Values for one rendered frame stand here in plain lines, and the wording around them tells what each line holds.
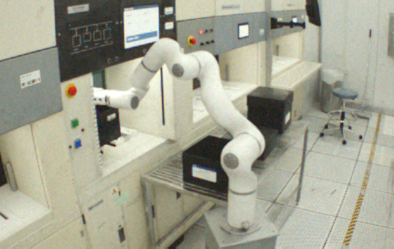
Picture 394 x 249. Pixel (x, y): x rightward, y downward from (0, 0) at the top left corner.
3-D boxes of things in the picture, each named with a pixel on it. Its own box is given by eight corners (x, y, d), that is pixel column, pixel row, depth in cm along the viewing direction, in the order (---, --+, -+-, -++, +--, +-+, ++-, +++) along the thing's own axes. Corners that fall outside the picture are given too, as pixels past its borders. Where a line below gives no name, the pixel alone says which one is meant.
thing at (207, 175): (181, 181, 197) (181, 152, 191) (208, 162, 219) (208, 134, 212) (227, 194, 183) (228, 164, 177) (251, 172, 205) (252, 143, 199)
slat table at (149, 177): (231, 302, 200) (238, 205, 173) (153, 271, 230) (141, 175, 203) (299, 204, 304) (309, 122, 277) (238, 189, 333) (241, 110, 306)
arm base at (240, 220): (267, 230, 153) (271, 194, 146) (226, 238, 149) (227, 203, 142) (252, 208, 170) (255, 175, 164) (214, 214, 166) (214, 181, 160)
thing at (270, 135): (263, 161, 217) (264, 141, 212) (219, 152, 230) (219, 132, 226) (277, 143, 241) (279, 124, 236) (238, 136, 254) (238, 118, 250)
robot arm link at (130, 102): (121, 87, 180) (108, 92, 173) (141, 91, 173) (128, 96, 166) (122, 104, 183) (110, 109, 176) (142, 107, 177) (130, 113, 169)
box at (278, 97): (282, 135, 254) (284, 100, 245) (244, 129, 266) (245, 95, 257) (292, 122, 277) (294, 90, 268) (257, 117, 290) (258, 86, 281)
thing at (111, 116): (93, 158, 182) (85, 98, 171) (70, 150, 192) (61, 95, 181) (123, 142, 202) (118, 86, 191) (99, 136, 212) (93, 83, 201)
